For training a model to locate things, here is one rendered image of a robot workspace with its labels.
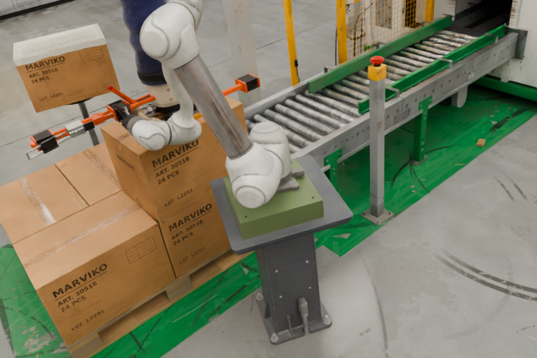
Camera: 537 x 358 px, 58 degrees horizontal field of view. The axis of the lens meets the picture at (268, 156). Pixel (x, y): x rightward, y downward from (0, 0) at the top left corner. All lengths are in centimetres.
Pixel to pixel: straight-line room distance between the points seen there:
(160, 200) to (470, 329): 159
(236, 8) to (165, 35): 221
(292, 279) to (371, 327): 50
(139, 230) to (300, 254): 79
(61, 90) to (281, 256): 219
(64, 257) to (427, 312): 175
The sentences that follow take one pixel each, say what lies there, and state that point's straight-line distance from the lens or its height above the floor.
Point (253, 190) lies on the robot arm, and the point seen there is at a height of 103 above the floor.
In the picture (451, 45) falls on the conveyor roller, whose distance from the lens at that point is 412.
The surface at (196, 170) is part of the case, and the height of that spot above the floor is 72.
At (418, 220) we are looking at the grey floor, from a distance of 312.
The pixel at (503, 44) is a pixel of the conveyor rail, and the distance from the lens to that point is 406.
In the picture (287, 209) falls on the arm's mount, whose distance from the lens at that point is 190.
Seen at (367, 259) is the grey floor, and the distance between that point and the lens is 286.
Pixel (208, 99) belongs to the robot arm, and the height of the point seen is 134.
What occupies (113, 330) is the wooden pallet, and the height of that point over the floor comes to 2.
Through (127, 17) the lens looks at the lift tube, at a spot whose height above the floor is 147.
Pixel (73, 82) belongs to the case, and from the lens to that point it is 374.
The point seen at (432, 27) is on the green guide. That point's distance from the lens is 425.
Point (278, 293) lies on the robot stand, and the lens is 232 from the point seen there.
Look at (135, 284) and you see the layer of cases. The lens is 260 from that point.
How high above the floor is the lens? 204
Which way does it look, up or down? 33 degrees down
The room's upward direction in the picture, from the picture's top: 8 degrees counter-clockwise
